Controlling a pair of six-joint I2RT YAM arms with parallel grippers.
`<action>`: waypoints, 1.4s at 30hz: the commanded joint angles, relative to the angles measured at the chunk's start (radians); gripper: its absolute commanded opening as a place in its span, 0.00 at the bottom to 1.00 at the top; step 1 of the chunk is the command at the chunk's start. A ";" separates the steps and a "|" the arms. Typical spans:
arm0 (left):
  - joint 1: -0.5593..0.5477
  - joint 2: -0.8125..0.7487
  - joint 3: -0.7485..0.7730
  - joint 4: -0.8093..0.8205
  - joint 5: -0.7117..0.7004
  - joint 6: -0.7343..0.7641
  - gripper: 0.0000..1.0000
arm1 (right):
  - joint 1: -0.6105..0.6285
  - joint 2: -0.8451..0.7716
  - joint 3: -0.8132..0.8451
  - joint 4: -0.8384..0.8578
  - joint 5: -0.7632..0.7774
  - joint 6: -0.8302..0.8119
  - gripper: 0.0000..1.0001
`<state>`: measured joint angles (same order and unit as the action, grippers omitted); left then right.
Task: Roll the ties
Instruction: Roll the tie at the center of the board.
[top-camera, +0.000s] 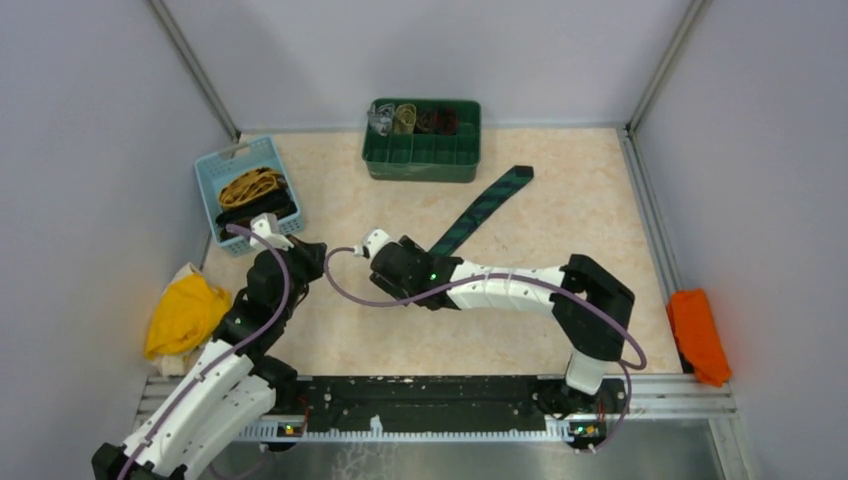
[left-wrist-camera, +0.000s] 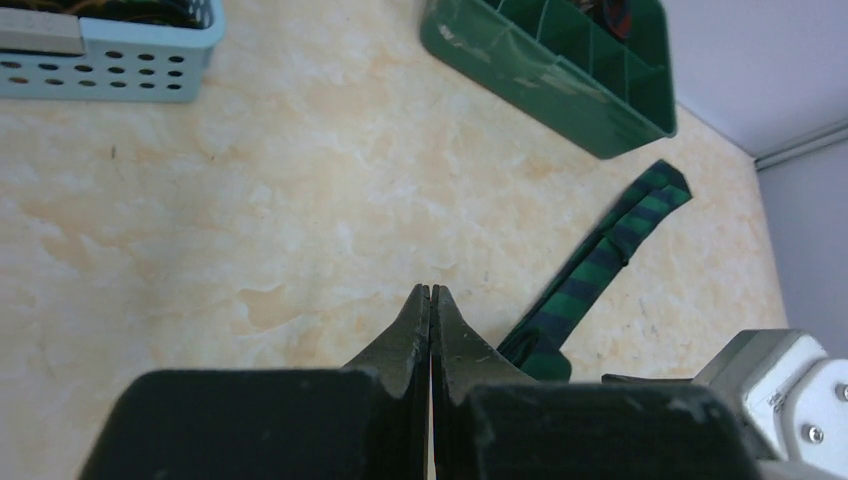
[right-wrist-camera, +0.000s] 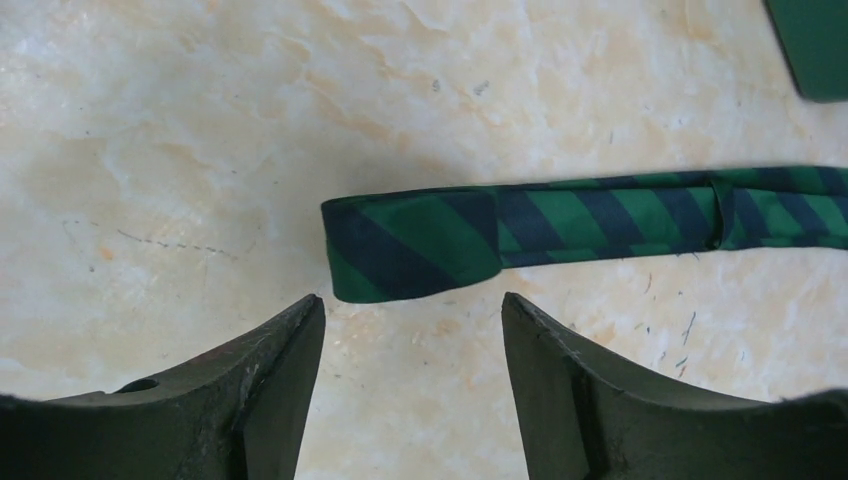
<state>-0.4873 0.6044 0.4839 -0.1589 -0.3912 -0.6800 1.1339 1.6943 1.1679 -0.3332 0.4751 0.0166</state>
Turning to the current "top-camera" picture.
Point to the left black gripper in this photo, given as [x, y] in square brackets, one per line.
[309, 252]

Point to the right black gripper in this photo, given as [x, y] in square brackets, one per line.
[414, 250]

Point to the green plaid tie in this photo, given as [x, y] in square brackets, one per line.
[482, 208]

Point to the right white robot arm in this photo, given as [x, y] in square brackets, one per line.
[589, 304]

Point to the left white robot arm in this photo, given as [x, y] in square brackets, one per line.
[234, 381]

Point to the yellow cloth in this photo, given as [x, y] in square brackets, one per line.
[189, 310]

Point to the dark navy tie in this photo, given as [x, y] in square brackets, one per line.
[278, 202]

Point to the green compartment organizer box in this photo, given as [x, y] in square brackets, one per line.
[427, 158]

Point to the yellow patterned tie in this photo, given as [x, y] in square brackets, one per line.
[250, 186]

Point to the light blue plastic basket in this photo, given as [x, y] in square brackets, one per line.
[216, 170]

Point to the brown rolled tie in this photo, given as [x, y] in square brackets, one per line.
[426, 121]

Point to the olive rolled tie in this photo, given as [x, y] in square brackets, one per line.
[405, 119]

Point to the red black rolled tie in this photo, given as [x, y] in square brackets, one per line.
[446, 121]

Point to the silver rolled tie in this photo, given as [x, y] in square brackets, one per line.
[381, 118]

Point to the orange cloth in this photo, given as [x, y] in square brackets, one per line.
[696, 336]

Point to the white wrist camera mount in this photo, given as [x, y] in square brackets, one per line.
[372, 243]

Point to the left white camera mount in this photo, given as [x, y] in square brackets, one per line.
[266, 233]

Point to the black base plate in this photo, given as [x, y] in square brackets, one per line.
[450, 406]

